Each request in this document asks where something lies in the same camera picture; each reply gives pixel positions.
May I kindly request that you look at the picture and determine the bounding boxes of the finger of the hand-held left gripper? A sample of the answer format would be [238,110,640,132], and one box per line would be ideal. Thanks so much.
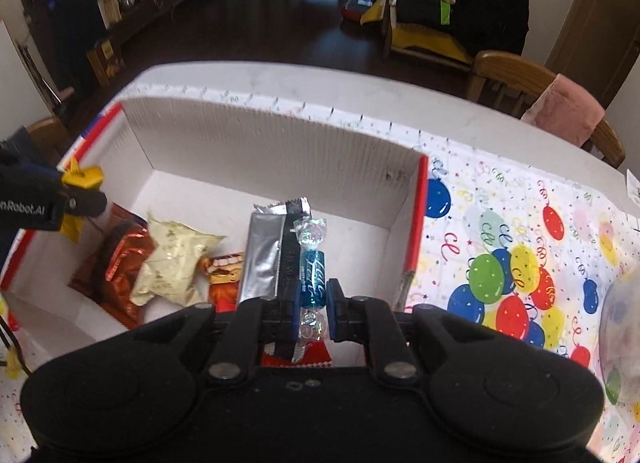
[0,147,69,189]
[61,187,108,219]

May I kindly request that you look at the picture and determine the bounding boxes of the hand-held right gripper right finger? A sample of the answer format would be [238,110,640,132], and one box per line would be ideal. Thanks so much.
[325,278,461,389]

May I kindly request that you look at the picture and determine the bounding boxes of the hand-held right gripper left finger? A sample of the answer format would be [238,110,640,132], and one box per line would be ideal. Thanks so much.
[165,280,303,389]

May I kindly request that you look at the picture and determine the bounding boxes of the yellow packet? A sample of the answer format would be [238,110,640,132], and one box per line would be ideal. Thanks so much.
[59,157,105,244]

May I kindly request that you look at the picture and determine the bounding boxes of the blue candy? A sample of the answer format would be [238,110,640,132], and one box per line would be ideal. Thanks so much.
[292,217,331,344]

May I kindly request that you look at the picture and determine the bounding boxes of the silver foil snack bar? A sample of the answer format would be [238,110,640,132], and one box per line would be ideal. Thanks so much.
[239,197,312,364]

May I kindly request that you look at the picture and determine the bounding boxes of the orange-brown foil packet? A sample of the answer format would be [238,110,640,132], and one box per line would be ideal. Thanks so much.
[70,203,156,329]

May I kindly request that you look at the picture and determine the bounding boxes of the red snack packet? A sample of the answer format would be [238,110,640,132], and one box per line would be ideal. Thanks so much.
[202,252,333,361]

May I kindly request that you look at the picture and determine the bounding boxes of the cream gold foil packet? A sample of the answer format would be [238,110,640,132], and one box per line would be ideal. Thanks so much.
[130,212,226,309]

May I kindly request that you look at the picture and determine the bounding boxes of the red cardboard box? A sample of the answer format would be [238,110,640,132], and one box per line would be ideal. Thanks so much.
[0,96,431,369]

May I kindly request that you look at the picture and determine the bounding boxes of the blue jeans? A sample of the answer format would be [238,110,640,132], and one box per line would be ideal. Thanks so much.
[0,127,45,151]

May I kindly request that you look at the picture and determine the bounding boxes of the white cabinet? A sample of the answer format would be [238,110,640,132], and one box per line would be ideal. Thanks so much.
[0,20,58,144]

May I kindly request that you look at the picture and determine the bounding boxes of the small brown cardboard box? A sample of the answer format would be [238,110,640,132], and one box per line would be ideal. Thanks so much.
[86,38,126,86]

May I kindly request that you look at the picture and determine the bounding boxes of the black cabinet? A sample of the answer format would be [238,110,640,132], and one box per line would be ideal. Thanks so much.
[14,0,108,109]

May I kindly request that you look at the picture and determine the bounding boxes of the paper bag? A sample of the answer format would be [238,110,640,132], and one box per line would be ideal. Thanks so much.
[95,0,122,26]

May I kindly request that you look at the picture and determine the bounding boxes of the balloon print tablecloth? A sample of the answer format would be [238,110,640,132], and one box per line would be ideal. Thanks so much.
[0,78,640,463]

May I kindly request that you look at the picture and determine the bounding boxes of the wooden bench with yellow cushion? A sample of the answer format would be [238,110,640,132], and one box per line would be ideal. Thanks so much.
[360,0,476,74]

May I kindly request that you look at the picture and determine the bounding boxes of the plastic bag in round tub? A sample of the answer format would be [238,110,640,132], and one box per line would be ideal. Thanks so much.
[597,263,640,406]

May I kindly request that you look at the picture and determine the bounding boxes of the red and blue toy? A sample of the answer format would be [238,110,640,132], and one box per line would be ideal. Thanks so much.
[341,0,376,23]

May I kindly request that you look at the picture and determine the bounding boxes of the pink cloth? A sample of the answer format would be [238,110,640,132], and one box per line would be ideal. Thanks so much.
[520,73,606,149]

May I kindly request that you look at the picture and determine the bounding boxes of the wooden door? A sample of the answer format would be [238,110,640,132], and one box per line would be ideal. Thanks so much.
[545,0,640,109]

